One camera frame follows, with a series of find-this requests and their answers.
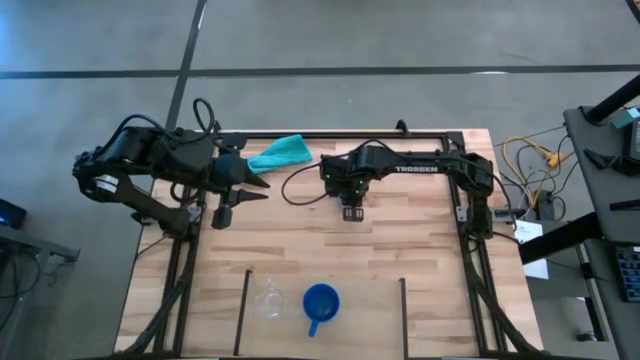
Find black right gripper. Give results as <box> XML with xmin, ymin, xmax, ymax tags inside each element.
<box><xmin>334</xmin><ymin>181</ymin><xmax>368</xmax><ymax>223</ymax></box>

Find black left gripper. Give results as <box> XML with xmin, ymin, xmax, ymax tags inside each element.
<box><xmin>211</xmin><ymin>151</ymin><xmax>272</xmax><ymax>206</ymax></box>

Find clear plastic cup with handle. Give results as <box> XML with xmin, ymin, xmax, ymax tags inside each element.
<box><xmin>254</xmin><ymin>278</ymin><xmax>287</xmax><ymax>321</ymax></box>

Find clear acrylic shelf black supports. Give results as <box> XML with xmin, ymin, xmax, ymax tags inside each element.
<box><xmin>233</xmin><ymin>269</ymin><xmax>410</xmax><ymax>360</ymax></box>

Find teal cloth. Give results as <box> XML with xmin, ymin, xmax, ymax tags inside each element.
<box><xmin>246</xmin><ymin>133</ymin><xmax>314</xmax><ymax>175</ymax></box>

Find white paper sheet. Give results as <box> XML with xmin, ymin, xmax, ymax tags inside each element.
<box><xmin>513</xmin><ymin>218</ymin><xmax>550</xmax><ymax>280</ymax></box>

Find black power strip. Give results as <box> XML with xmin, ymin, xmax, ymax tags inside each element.
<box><xmin>536</xmin><ymin>193</ymin><xmax>557</xmax><ymax>222</ymax></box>

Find black device with blue light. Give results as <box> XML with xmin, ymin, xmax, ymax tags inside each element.
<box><xmin>0</xmin><ymin>198</ymin><xmax>28</xmax><ymax>230</ymax></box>

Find grey side desk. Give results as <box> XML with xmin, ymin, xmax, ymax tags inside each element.
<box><xmin>563</xmin><ymin>104</ymin><xmax>640</xmax><ymax>360</ymax></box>

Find black keyboard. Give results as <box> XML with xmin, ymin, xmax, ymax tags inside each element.
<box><xmin>615</xmin><ymin>243</ymin><xmax>640</xmax><ymax>303</ymax></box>

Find black diagonal pole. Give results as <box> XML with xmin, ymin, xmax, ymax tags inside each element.
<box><xmin>583</xmin><ymin>74</ymin><xmax>640</xmax><ymax>125</ymax></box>

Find small teal box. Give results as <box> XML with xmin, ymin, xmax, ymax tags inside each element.
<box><xmin>611</xmin><ymin>106</ymin><xmax>640</xmax><ymax>130</ymax></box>

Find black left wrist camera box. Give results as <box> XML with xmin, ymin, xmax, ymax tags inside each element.
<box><xmin>211</xmin><ymin>203</ymin><xmax>234</xmax><ymax>231</ymax></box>

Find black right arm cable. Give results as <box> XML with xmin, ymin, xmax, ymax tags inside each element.
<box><xmin>280</xmin><ymin>161</ymin><xmax>329</xmax><ymax>207</ymax></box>

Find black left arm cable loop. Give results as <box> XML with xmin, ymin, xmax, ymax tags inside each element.
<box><xmin>191</xmin><ymin>97</ymin><xmax>217</xmax><ymax>135</ymax></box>

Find blue plastic cup with handle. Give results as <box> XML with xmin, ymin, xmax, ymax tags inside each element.
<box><xmin>301</xmin><ymin>283</ymin><xmax>341</xmax><ymax>338</ymax></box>

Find black aluminium table frame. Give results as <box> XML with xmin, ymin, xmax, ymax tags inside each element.
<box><xmin>119</xmin><ymin>119</ymin><xmax>544</xmax><ymax>360</ymax></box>

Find yellow cable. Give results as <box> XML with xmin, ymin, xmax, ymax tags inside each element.
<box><xmin>501</xmin><ymin>135</ymin><xmax>576</xmax><ymax>210</ymax></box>

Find grey desk with cables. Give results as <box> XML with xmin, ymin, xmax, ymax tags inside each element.
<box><xmin>0</xmin><ymin>223</ymin><xmax>81</xmax><ymax>331</ymax></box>

